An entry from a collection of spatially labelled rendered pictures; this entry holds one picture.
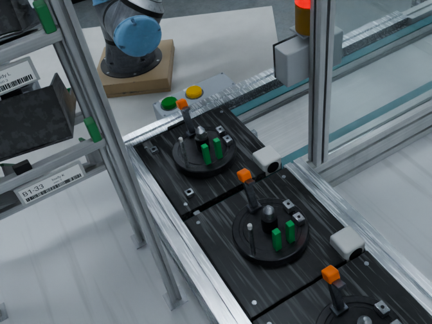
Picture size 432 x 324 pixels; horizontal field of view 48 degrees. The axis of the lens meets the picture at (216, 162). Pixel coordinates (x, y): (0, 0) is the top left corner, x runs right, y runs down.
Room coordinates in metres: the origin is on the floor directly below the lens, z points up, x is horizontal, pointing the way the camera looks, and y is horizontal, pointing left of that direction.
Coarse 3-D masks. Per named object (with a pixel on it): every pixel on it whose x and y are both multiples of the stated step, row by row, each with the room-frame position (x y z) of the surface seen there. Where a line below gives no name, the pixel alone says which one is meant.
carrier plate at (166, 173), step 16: (208, 112) 0.89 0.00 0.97; (224, 112) 0.88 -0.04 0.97; (176, 128) 0.86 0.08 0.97; (224, 128) 0.83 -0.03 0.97; (240, 128) 0.82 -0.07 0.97; (144, 144) 0.82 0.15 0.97; (160, 144) 0.81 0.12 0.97; (240, 144) 0.77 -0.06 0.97; (256, 144) 0.76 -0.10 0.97; (144, 160) 0.77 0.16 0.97; (160, 160) 0.76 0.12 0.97; (240, 160) 0.72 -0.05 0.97; (160, 176) 0.72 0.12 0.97; (176, 176) 0.71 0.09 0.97; (224, 176) 0.68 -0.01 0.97; (256, 176) 0.67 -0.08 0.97; (176, 192) 0.66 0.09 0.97; (208, 192) 0.65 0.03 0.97; (224, 192) 0.64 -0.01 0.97; (176, 208) 0.62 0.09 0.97; (192, 208) 0.61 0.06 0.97
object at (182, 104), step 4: (180, 100) 0.83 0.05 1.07; (184, 100) 0.82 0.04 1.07; (176, 104) 0.83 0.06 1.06; (180, 104) 0.82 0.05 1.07; (184, 104) 0.82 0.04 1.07; (180, 108) 0.82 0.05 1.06; (184, 108) 0.81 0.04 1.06; (188, 108) 0.80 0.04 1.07; (184, 112) 0.82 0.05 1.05; (188, 112) 0.82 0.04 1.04; (184, 116) 0.81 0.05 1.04; (188, 116) 0.81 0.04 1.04; (184, 120) 0.81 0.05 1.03; (188, 120) 0.81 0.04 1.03; (188, 124) 0.81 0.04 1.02; (192, 124) 0.81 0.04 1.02; (188, 128) 0.80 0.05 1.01; (192, 128) 0.80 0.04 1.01
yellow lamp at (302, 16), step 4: (296, 8) 0.71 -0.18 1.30; (300, 8) 0.70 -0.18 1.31; (304, 8) 0.70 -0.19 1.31; (308, 8) 0.70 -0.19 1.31; (296, 12) 0.71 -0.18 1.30; (300, 12) 0.70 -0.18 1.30; (304, 12) 0.70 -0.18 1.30; (308, 12) 0.69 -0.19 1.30; (296, 16) 0.71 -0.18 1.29; (300, 16) 0.70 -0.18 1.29; (304, 16) 0.70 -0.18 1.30; (308, 16) 0.69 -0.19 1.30; (296, 20) 0.71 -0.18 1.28; (300, 20) 0.70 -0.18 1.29; (304, 20) 0.70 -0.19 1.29; (308, 20) 0.69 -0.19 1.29; (296, 24) 0.71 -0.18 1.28; (300, 24) 0.70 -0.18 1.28; (304, 24) 0.70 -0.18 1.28; (308, 24) 0.69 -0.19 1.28; (296, 28) 0.71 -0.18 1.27; (300, 28) 0.70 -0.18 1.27; (304, 28) 0.70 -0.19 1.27; (308, 28) 0.69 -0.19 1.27; (300, 32) 0.70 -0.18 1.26; (304, 32) 0.70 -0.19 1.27; (308, 32) 0.69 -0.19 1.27
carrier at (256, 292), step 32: (256, 192) 0.62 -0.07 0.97; (288, 192) 0.61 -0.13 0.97; (192, 224) 0.57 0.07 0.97; (224, 224) 0.56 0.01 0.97; (256, 224) 0.53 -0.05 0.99; (288, 224) 0.48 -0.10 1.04; (320, 224) 0.52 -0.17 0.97; (224, 256) 0.49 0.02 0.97; (256, 256) 0.46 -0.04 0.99; (288, 256) 0.45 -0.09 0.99; (320, 256) 0.45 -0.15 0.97; (352, 256) 0.44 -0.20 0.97; (256, 288) 0.41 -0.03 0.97; (288, 288) 0.40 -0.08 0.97
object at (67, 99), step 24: (24, 96) 0.52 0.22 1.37; (48, 96) 0.52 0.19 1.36; (72, 96) 0.69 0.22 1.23; (0, 120) 0.50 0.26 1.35; (24, 120) 0.50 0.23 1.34; (48, 120) 0.50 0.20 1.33; (72, 120) 0.56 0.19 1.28; (0, 144) 0.49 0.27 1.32; (24, 144) 0.49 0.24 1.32; (48, 144) 0.49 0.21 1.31
